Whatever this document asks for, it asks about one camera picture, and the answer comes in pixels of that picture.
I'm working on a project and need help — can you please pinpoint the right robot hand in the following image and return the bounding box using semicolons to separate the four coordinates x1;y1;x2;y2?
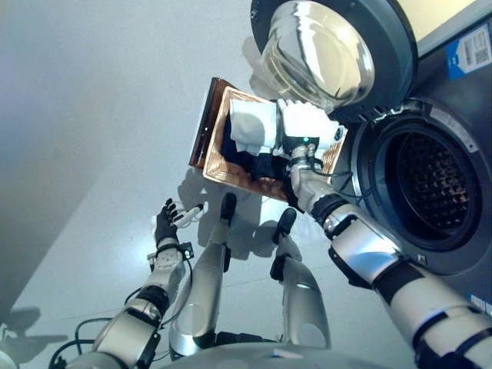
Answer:
275;98;346;154

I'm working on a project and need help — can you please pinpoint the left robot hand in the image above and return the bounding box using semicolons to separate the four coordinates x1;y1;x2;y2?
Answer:
153;198;205;248

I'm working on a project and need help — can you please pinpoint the white garment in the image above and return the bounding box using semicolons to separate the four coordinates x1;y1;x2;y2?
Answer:
228;98;284;158

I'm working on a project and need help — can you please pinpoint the black garment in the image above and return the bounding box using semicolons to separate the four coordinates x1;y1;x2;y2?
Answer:
221;118;301;209

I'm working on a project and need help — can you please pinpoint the grey front-load washing machine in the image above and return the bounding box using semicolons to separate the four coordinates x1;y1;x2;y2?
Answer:
329;22;492;309

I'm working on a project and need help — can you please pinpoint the silver left robot leg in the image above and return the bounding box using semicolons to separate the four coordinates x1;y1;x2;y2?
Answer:
168;191;240;359

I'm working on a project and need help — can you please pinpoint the round glass washer door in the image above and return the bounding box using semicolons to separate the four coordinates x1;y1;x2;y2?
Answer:
248;0;420;125

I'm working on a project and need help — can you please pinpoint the rectangular wicker laundry basket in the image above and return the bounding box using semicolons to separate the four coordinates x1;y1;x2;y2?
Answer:
201;85;350;204

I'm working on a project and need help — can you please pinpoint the grey robot torso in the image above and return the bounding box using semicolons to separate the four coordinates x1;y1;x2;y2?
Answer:
160;341;417;369

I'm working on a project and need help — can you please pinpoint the blue white energy label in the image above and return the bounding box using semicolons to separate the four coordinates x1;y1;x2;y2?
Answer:
444;22;492;81

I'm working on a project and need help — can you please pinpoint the blue white info sticker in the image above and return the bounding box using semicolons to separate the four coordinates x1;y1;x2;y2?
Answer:
466;291;492;321

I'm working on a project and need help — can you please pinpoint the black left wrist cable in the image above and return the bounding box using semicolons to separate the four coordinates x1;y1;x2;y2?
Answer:
48;244;194;367

